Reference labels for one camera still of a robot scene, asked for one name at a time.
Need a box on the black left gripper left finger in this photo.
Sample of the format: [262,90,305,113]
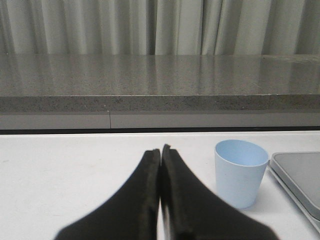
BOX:
[55,149,161,240]

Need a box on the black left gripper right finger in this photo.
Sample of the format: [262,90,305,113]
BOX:
[160,144,277,240]

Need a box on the light blue plastic cup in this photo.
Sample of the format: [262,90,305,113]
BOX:
[214,139,269,209]

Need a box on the silver electronic kitchen scale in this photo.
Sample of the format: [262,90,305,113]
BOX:
[268,151,320,232]

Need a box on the grey stone counter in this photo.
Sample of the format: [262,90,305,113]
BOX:
[0,54,320,130]

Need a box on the grey pleated curtain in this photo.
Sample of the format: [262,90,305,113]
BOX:
[0,0,320,55]

